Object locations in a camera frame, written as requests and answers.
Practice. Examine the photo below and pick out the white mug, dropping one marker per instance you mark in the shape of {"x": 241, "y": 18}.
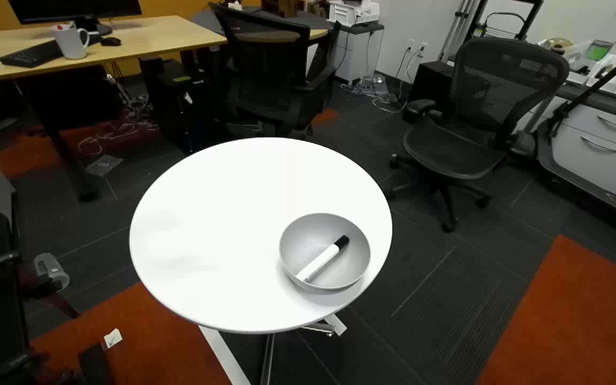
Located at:
{"x": 73, "y": 41}

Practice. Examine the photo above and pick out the white drawer cabinet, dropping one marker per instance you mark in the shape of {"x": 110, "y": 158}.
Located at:
{"x": 587, "y": 145}

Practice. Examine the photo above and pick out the black computer mouse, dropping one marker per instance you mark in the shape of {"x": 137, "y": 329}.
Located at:
{"x": 110, "y": 41}

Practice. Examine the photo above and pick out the black mesh office chair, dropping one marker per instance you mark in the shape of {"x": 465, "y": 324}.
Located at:
{"x": 494, "y": 83}

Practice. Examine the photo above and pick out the black keyboard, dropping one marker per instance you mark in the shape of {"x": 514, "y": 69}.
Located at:
{"x": 32, "y": 57}

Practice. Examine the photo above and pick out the grey bowl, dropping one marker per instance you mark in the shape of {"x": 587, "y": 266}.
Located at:
{"x": 307, "y": 235}

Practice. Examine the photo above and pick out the white table base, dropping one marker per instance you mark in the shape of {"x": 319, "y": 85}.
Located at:
{"x": 331, "y": 326}

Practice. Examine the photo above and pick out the white marker pen black cap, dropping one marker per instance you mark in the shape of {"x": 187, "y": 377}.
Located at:
{"x": 311, "y": 269}

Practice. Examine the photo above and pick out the white paper scrap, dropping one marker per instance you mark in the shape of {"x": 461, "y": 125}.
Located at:
{"x": 112, "y": 339}

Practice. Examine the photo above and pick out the black office chair at desk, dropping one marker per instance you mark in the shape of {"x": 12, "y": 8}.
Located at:
{"x": 279, "y": 70}

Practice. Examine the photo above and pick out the black computer monitor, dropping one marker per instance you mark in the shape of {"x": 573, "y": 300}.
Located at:
{"x": 38, "y": 12}

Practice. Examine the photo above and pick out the wooden top desk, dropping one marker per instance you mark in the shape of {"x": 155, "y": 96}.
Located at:
{"x": 56, "y": 83}

